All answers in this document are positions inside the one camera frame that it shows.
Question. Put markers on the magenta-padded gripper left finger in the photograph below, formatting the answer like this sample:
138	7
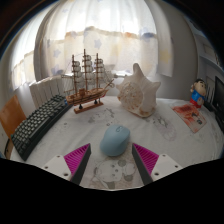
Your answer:
77	158

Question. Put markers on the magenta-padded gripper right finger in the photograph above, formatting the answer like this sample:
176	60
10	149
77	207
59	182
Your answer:
146	158

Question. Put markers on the light blue computer mouse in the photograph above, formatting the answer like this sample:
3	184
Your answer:
115	141

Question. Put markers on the white printed tablecloth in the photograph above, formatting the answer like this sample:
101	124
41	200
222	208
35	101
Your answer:
186	146

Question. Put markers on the black keyboard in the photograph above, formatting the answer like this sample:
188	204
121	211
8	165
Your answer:
38	125

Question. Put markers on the wooden model sailing ship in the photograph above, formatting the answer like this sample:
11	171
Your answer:
85	96

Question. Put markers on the large white conch shell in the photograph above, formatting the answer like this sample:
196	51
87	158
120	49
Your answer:
138	93

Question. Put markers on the white radiator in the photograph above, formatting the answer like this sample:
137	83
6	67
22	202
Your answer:
45	90

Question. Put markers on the wooden chair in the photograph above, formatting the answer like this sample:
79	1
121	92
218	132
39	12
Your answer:
11	115

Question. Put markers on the cartoon boy figurine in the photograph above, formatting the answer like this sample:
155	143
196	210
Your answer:
198	95

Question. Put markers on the black router with antennas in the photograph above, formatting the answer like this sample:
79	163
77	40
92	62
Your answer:
210	98

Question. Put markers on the white shelf unit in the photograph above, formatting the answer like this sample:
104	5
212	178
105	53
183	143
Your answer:
211	50

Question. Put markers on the white star-print curtain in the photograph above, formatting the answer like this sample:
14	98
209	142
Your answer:
106	33

